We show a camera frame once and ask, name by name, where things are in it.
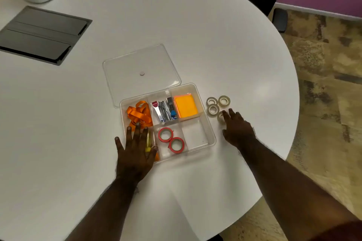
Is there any person's left hand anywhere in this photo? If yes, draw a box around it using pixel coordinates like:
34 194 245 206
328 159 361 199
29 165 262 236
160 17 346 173
114 123 159 186

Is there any person's right hand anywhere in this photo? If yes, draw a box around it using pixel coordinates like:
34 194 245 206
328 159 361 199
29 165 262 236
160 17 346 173
221 108 257 151

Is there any clear plastic organizer box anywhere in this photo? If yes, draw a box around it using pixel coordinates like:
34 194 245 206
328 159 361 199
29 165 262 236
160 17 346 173
119 82 217 164

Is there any clear plastic lid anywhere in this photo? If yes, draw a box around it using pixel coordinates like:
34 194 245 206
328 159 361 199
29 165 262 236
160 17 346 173
102 43 182 108

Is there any person's right forearm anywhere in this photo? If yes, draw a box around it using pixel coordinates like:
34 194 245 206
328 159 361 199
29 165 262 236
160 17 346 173
239 137 362 241

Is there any person's left forearm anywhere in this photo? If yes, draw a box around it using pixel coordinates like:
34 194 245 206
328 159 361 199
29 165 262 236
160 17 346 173
64 177 139 241

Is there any red tape roll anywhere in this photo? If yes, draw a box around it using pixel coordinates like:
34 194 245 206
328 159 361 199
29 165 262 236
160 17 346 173
157 127 174 143
168 137 186 154

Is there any orange ribbon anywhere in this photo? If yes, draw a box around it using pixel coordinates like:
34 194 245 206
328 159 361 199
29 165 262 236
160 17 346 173
126 100 154 131

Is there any pink-tipped nail clipper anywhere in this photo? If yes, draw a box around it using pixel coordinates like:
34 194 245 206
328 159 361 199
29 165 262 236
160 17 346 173
151 101 165 124

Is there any orange sticky note pad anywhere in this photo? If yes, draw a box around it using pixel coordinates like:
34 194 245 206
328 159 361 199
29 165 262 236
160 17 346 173
173 93 199 119

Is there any blue-tipped nail clipper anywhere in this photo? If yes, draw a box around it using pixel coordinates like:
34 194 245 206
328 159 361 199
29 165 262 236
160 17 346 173
166 96 178 121

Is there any black chair armrest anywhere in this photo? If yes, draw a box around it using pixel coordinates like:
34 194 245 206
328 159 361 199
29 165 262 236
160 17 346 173
272 8 288 34

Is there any dark red shirt sleeve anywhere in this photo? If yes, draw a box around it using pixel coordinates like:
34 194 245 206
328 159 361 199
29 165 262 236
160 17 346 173
308 220 362 241

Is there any grey table cable hatch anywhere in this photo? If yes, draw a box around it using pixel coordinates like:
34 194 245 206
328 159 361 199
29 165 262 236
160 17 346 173
0 5 93 66

